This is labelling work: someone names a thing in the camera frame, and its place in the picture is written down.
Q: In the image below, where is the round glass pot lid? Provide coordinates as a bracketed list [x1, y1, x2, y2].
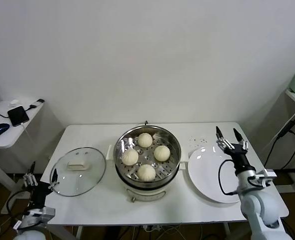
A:
[49, 146, 107, 197]

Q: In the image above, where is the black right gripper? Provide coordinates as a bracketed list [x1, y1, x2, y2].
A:
[215, 126, 254, 175]

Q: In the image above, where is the white side desk with phone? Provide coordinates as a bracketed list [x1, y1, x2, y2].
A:
[0, 99, 65, 216]

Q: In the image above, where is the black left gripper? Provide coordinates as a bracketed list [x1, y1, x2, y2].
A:
[22, 161, 60, 209]

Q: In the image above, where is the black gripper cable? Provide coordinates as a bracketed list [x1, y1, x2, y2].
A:
[217, 159, 241, 196]
[6, 191, 33, 213]

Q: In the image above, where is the black smartphone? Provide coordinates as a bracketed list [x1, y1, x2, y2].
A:
[6, 105, 30, 128]

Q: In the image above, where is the white charging cable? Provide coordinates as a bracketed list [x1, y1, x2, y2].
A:
[19, 122, 36, 148]

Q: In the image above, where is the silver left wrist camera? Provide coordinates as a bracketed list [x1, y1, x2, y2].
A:
[12, 206, 56, 230]

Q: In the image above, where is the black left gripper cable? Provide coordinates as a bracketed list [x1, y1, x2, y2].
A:
[6, 191, 33, 213]

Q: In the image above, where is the white round plate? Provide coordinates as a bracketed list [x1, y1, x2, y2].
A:
[187, 146, 252, 204]

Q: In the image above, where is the white power strip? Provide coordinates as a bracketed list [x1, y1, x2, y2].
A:
[142, 224, 163, 232]

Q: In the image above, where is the stainless steel steamer basket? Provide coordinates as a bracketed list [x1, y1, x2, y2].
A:
[113, 125, 182, 185]

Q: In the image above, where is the black power cable with brick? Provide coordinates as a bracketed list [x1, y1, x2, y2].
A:
[263, 104, 295, 171]

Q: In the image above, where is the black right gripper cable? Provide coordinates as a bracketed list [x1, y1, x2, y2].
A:
[217, 159, 241, 196]

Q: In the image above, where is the thin white cable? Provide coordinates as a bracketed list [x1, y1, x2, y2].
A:
[259, 107, 295, 154]

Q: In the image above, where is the white steamed baozi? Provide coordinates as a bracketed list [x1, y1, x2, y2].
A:
[153, 145, 171, 162]
[121, 149, 140, 166]
[136, 164, 156, 182]
[137, 132, 154, 148]

